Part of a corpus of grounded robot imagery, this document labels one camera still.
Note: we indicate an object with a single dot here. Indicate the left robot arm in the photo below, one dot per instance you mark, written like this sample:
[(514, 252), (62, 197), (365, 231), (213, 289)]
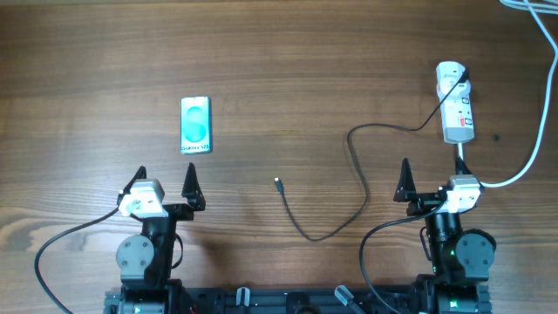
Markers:
[(146, 260)]

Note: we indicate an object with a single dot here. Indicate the white charger plug adapter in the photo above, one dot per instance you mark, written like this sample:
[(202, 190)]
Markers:
[(448, 75)]

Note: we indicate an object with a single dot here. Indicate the white power strip socket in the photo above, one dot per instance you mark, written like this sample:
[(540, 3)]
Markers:
[(457, 119)]

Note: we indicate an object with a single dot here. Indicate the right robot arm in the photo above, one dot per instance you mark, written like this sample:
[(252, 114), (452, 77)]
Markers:
[(460, 258)]

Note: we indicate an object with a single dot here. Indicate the blue Galaxy smartphone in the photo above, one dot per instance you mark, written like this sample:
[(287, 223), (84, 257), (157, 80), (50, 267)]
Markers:
[(195, 125)]

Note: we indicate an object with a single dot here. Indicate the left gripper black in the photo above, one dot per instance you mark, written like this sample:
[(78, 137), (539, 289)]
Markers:
[(182, 212)]

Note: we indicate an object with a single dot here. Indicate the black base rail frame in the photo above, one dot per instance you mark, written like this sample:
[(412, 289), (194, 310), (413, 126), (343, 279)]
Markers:
[(389, 299)]

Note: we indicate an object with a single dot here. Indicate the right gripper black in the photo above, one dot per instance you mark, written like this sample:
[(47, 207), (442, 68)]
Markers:
[(407, 193)]

